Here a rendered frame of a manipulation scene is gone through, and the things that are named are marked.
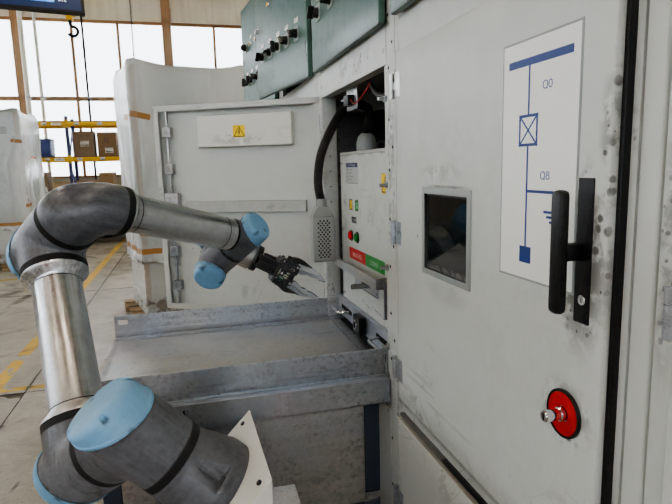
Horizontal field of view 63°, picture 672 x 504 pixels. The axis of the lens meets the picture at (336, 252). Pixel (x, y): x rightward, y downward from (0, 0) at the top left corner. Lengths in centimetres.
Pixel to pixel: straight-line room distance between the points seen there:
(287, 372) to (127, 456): 54
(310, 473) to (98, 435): 69
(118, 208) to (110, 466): 45
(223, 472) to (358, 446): 59
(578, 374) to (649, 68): 34
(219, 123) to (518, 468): 152
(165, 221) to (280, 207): 84
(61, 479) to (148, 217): 47
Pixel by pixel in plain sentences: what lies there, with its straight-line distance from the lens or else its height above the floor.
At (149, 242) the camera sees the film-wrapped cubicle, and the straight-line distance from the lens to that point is 498.
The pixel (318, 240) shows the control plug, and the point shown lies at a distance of 173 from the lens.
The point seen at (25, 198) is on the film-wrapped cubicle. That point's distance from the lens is 900.
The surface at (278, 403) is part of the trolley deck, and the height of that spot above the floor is 83.
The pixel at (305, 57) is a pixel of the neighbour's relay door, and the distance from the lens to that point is 197.
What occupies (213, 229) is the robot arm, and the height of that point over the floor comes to 122.
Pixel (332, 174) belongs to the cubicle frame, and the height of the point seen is 133.
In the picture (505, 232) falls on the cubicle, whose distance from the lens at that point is 80.
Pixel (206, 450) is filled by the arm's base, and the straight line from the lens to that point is 89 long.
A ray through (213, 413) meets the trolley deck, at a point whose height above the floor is 82.
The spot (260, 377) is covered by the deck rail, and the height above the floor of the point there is 88.
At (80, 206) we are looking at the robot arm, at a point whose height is 129.
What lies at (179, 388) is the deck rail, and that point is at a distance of 130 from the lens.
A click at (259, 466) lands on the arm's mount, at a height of 92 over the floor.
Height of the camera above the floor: 135
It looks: 9 degrees down
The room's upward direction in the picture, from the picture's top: 2 degrees counter-clockwise
